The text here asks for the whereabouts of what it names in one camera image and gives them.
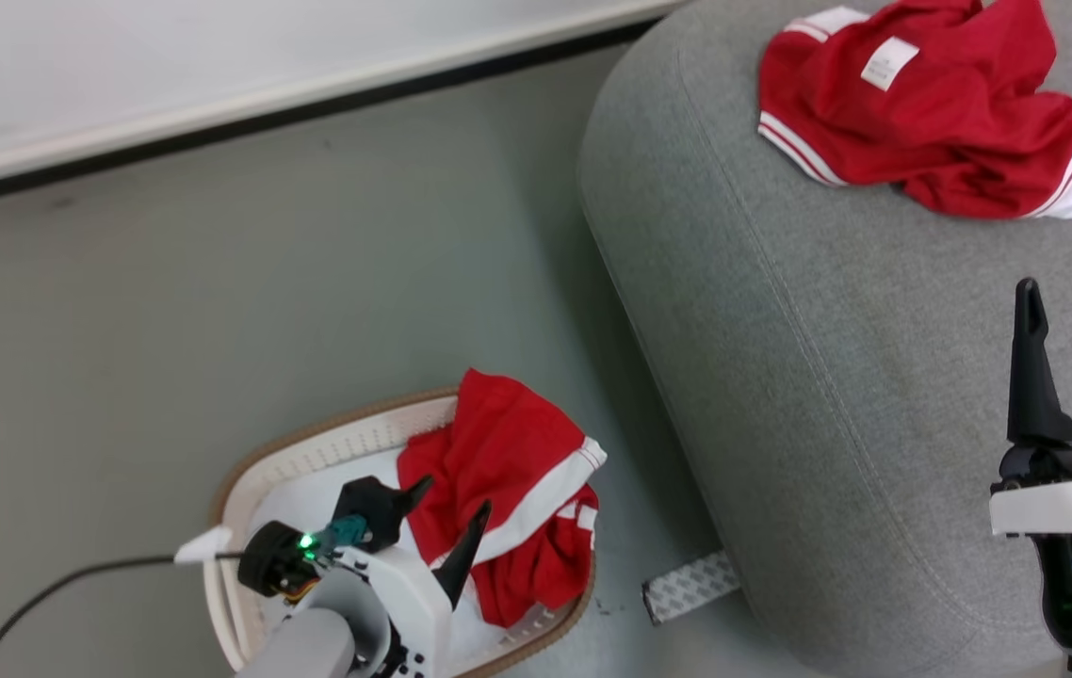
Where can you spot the grey fabric ottoman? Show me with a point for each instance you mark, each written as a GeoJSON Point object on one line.
{"type": "Point", "coordinates": [828, 330]}

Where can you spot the red white shirt with label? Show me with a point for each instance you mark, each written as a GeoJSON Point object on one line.
{"type": "Point", "coordinates": [950, 122]}

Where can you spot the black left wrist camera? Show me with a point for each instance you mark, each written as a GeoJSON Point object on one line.
{"type": "Point", "coordinates": [272, 560]}

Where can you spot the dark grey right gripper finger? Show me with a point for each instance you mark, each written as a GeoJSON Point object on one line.
{"type": "Point", "coordinates": [1033, 386]}

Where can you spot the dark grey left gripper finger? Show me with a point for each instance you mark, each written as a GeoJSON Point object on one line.
{"type": "Point", "coordinates": [462, 560]}
{"type": "Point", "coordinates": [381, 513]}

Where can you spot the dark baseboard strip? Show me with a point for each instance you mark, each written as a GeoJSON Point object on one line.
{"type": "Point", "coordinates": [310, 111]}

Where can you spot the white perforated basket tan rim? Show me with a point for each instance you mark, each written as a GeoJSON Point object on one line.
{"type": "Point", "coordinates": [329, 452]}

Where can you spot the white patterned tape strip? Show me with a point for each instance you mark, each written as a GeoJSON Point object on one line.
{"type": "Point", "coordinates": [687, 589]}

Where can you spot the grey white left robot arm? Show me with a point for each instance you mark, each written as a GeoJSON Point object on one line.
{"type": "Point", "coordinates": [310, 650]}

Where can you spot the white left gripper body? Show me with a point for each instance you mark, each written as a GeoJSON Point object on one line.
{"type": "Point", "coordinates": [414, 612]}

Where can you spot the red garment white stripe band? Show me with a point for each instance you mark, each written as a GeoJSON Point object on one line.
{"type": "Point", "coordinates": [498, 443]}

